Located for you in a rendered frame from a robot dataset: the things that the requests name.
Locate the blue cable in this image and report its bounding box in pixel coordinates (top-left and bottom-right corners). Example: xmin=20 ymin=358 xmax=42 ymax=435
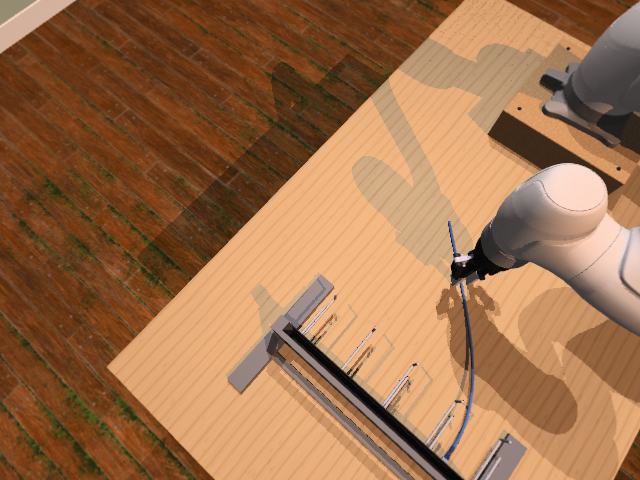
xmin=448 ymin=221 xmax=474 ymax=452

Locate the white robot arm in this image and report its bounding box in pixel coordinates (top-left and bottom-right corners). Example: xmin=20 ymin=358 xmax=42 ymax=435
xmin=480 ymin=1 xmax=640 ymax=337

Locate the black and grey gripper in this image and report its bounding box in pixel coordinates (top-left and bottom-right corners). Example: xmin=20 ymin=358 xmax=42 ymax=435
xmin=451 ymin=238 xmax=509 ymax=286

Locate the grey metal rack with patch panel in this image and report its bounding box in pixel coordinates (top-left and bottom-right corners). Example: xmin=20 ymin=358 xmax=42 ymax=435
xmin=227 ymin=275 xmax=527 ymax=480

